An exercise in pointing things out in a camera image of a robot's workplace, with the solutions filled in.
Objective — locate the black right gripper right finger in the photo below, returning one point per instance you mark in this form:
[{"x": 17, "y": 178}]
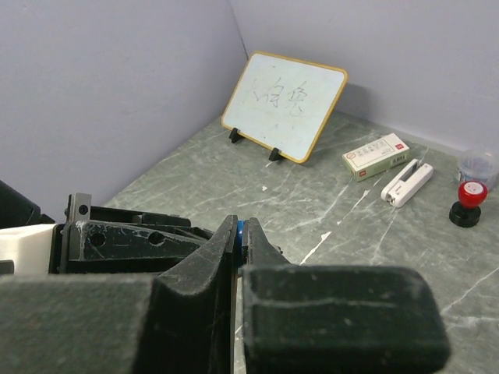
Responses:
[{"x": 335, "y": 319}]

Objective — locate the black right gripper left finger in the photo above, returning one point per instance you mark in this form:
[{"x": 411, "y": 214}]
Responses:
[{"x": 179, "y": 321}]

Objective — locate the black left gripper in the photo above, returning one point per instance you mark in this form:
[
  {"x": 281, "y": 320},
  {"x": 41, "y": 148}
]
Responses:
[{"x": 95, "y": 239}]

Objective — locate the blue tagged key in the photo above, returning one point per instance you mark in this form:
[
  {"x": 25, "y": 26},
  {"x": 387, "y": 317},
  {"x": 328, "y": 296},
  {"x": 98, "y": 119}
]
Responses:
[{"x": 240, "y": 244}]

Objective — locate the white and green carton box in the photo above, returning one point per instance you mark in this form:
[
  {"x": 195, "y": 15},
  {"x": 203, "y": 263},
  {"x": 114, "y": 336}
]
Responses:
[{"x": 376, "y": 157}]

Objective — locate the white stapler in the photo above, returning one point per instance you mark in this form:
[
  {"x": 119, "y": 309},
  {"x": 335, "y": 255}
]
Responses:
[{"x": 407, "y": 183}]

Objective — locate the red and black stamp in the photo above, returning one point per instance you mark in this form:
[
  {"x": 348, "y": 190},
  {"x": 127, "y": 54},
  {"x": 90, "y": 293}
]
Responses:
[{"x": 466, "y": 212}]

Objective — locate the clear plastic cup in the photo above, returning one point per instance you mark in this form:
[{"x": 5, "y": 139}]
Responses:
[{"x": 479, "y": 165}]

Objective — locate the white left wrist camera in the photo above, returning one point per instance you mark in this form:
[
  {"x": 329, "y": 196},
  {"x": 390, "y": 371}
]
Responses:
[{"x": 26, "y": 250}]

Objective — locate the small whiteboard with yellow frame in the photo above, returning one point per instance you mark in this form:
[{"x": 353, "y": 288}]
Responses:
[{"x": 283, "y": 103}]

